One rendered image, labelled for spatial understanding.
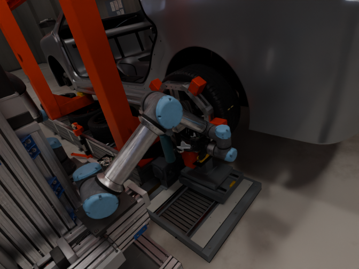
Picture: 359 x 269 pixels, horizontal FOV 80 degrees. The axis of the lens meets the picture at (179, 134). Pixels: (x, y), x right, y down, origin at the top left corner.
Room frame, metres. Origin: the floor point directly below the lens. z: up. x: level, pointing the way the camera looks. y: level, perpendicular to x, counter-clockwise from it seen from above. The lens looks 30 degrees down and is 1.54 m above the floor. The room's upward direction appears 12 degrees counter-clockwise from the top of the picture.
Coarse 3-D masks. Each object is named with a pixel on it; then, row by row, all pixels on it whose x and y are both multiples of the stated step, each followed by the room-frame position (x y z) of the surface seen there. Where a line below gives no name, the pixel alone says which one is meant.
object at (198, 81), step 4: (192, 80) 1.30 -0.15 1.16; (196, 80) 1.30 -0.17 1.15; (200, 80) 1.31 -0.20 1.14; (204, 80) 1.32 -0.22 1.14; (192, 84) 1.30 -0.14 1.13; (196, 84) 1.28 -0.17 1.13; (200, 84) 1.27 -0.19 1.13; (204, 84) 1.29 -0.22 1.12; (192, 88) 1.30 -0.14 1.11; (196, 88) 1.28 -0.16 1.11; (200, 88) 1.28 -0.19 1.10; (192, 92) 1.31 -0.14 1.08; (196, 92) 1.29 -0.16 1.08; (200, 92) 1.33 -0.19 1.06
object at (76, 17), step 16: (64, 0) 1.58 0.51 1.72; (80, 0) 1.57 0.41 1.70; (80, 16) 1.54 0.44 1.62; (96, 16) 1.61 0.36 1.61; (80, 32) 1.54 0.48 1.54; (96, 32) 1.59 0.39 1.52; (80, 48) 1.61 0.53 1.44; (96, 48) 1.56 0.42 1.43; (96, 64) 1.53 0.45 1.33; (112, 64) 1.61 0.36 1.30; (96, 80) 1.56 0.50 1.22; (112, 80) 1.58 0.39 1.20; (112, 96) 1.56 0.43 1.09; (112, 112) 1.53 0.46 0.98; (128, 112) 1.61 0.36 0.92; (112, 128) 1.60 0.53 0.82; (128, 128) 1.58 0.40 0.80
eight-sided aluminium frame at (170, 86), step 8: (160, 88) 1.54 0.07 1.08; (168, 88) 1.47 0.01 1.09; (176, 88) 1.41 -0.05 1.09; (184, 88) 1.35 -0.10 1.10; (192, 96) 1.31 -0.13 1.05; (200, 96) 1.32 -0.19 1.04; (200, 104) 1.27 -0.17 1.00; (208, 104) 1.28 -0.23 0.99; (208, 112) 1.24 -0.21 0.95; (208, 120) 1.23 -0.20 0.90; (176, 144) 1.51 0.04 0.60
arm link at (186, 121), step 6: (144, 96) 0.85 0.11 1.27; (186, 114) 0.94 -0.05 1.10; (192, 114) 0.98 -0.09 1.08; (186, 120) 0.93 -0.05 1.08; (192, 120) 0.95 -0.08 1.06; (198, 120) 0.97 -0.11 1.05; (204, 120) 1.01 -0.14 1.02; (186, 126) 0.95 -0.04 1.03; (192, 126) 0.95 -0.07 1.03; (198, 126) 0.96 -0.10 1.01; (204, 126) 0.97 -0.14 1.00; (210, 126) 0.98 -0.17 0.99; (204, 132) 0.98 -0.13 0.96
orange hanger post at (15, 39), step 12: (0, 0) 3.04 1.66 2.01; (0, 12) 3.00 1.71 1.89; (0, 24) 3.00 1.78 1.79; (12, 24) 3.04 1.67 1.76; (12, 36) 2.99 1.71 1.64; (12, 48) 3.03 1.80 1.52; (24, 48) 3.03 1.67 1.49; (24, 60) 2.99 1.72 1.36; (24, 72) 3.08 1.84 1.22; (36, 72) 3.03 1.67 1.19; (36, 84) 2.98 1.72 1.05; (48, 96) 3.03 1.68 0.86; (48, 108) 2.97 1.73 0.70
